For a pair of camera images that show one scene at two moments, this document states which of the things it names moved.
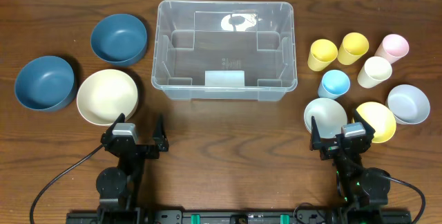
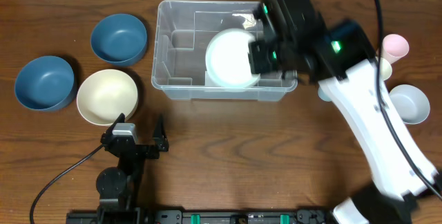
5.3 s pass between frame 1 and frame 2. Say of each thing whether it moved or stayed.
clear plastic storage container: stayed
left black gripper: stayed
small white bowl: moved
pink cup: stayed
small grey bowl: stayed
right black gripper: moved
